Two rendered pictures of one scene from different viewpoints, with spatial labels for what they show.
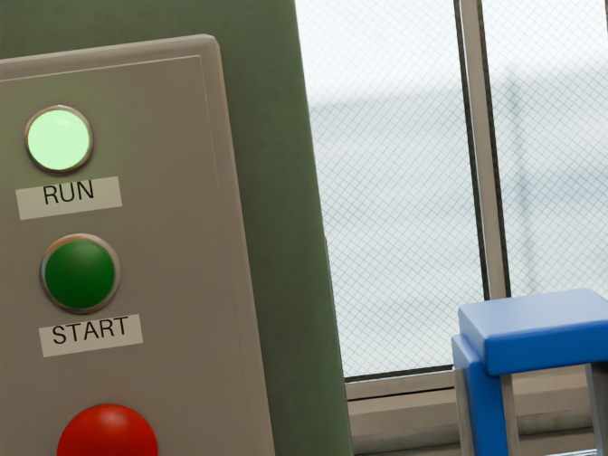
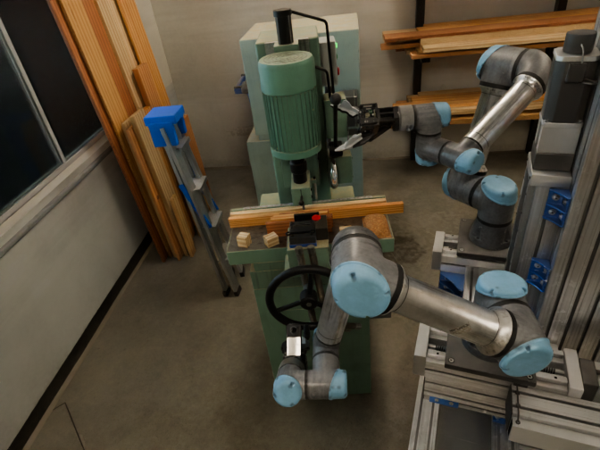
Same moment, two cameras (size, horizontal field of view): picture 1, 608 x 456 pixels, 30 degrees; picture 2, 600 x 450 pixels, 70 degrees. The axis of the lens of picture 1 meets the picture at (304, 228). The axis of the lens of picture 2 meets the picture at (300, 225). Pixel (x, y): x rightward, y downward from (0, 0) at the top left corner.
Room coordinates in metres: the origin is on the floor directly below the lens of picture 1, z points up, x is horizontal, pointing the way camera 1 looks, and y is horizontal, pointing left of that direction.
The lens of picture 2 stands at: (0.30, 1.76, 1.82)
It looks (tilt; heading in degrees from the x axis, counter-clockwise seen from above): 34 degrees down; 278
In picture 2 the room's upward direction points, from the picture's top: 8 degrees counter-clockwise
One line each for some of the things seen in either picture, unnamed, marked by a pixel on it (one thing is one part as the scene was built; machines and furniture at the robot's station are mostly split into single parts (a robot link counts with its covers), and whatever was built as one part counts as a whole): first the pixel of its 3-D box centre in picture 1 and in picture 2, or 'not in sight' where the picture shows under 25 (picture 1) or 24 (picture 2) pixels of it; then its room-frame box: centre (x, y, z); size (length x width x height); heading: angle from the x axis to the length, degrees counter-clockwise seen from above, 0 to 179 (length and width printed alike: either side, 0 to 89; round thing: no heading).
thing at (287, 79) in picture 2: not in sight; (291, 106); (0.48, 0.40, 1.35); 0.18 x 0.18 x 0.31
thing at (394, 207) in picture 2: not in sight; (315, 214); (0.44, 0.40, 0.92); 0.67 x 0.02 x 0.04; 4
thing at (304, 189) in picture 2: not in sight; (302, 188); (0.48, 0.38, 1.03); 0.14 x 0.07 x 0.09; 94
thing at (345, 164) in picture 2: not in sight; (340, 166); (0.34, 0.20, 1.02); 0.09 x 0.07 x 0.12; 4
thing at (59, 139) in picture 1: (58, 139); not in sight; (0.33, 0.07, 1.46); 0.02 x 0.01 x 0.02; 94
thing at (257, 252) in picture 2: not in sight; (309, 242); (0.46, 0.51, 0.87); 0.61 x 0.30 x 0.06; 4
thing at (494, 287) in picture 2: not in sight; (499, 299); (-0.06, 0.94, 0.98); 0.13 x 0.12 x 0.14; 91
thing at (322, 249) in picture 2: not in sight; (309, 246); (0.46, 0.59, 0.92); 0.15 x 0.13 x 0.09; 4
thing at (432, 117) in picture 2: not in sight; (429, 116); (0.05, 0.49, 1.31); 0.11 x 0.08 x 0.09; 4
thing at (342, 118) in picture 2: not in sight; (336, 115); (0.35, 0.17, 1.23); 0.09 x 0.08 x 0.15; 94
